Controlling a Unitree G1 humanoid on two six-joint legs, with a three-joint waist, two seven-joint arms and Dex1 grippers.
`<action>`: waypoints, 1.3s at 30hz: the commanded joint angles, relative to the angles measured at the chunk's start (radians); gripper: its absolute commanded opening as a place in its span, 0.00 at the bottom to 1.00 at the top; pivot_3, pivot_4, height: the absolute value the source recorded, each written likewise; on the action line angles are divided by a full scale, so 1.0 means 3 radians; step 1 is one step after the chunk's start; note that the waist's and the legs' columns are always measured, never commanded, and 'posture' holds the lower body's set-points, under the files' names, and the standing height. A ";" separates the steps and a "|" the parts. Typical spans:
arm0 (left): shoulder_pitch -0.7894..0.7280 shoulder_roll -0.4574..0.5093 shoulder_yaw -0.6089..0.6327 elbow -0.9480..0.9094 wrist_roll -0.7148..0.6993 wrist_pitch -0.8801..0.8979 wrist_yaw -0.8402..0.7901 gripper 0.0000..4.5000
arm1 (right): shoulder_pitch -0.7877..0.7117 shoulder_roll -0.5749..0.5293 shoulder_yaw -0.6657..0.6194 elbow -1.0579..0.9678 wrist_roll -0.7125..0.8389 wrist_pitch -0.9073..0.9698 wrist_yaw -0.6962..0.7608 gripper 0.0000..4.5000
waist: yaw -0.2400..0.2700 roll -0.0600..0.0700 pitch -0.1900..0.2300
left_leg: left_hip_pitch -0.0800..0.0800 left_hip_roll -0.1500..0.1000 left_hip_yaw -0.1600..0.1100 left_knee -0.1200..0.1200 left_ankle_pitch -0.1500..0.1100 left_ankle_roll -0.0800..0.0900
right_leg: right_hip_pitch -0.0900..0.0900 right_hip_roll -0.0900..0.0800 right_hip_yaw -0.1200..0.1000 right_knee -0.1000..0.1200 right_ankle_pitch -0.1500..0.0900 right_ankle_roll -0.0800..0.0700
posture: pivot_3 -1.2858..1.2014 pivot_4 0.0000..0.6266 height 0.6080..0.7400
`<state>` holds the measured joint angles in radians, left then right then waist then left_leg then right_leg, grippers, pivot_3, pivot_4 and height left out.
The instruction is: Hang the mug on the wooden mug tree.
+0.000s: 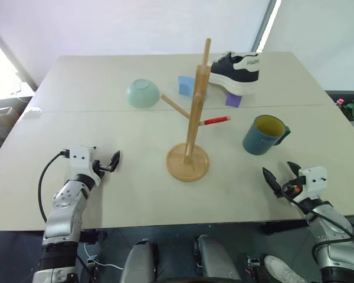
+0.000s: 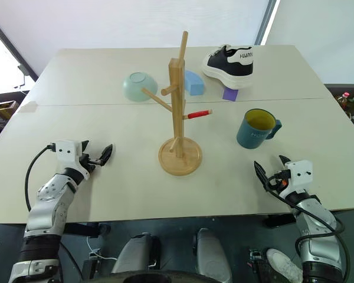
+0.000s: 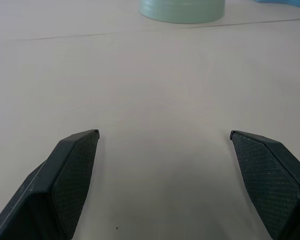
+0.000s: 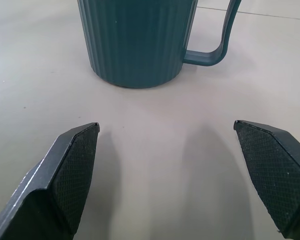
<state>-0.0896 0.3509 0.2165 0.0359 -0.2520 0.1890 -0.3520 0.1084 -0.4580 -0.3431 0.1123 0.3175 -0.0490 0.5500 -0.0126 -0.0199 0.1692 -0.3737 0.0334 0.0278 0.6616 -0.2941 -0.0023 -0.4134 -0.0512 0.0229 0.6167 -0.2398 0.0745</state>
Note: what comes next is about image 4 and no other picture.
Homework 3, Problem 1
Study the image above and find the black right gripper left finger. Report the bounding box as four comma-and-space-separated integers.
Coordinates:
0, 122, 101, 240

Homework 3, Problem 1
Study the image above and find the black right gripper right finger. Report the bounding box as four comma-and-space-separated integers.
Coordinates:
233, 119, 300, 240

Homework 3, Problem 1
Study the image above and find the dark green ribbed mug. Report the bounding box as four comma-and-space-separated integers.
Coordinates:
76, 0, 243, 90

